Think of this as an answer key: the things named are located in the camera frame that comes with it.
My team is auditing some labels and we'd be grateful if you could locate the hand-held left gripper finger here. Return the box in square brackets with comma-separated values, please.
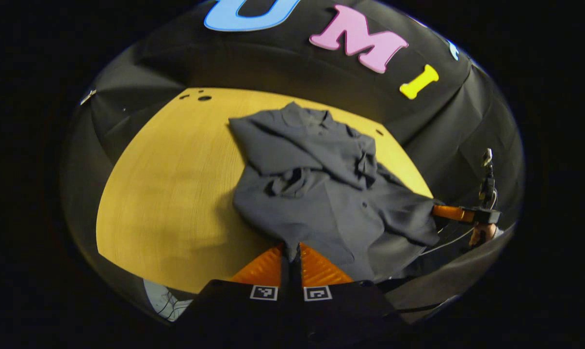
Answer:
[293, 242, 410, 342]
[175, 244, 294, 342]

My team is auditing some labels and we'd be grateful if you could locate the dark grey collared shirt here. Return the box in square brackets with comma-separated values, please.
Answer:
[228, 101, 441, 284]

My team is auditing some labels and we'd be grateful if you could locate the black backdrop cloth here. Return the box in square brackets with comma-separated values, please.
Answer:
[60, 0, 525, 320]

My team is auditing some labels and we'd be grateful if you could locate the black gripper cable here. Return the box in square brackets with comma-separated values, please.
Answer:
[416, 225, 475, 257]

